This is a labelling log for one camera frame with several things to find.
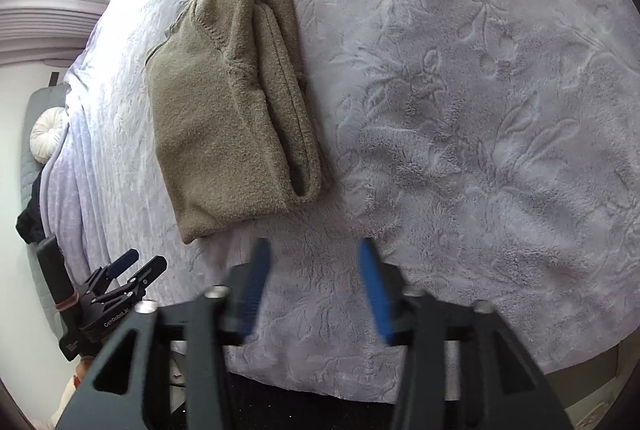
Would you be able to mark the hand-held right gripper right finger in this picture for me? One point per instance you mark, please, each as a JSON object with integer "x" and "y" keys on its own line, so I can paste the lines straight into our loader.
{"x": 375, "y": 295}

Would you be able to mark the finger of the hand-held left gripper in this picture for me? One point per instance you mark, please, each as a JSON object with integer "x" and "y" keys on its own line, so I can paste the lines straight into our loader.
{"x": 122, "y": 262}
{"x": 145, "y": 272}

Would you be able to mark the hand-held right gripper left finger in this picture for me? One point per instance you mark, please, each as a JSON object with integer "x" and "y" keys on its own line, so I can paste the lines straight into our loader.
{"x": 250, "y": 292}

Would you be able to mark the brown fleece garment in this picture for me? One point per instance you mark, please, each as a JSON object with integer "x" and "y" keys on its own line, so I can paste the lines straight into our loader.
{"x": 225, "y": 109}

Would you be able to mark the dark cloth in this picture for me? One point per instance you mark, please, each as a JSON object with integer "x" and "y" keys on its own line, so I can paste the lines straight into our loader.
{"x": 31, "y": 217}

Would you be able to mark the white round tufted pillow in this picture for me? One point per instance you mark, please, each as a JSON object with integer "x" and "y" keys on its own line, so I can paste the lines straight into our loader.
{"x": 47, "y": 133}

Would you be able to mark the grey quilted mattress pad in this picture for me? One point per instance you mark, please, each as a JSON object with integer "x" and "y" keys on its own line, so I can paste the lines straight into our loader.
{"x": 31, "y": 144}

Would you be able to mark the lavender embossed fleece blanket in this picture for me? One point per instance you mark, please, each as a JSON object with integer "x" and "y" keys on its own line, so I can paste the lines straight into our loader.
{"x": 450, "y": 134}

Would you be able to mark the white ribbed panel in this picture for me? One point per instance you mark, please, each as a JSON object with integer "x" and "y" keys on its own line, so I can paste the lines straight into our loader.
{"x": 45, "y": 19}

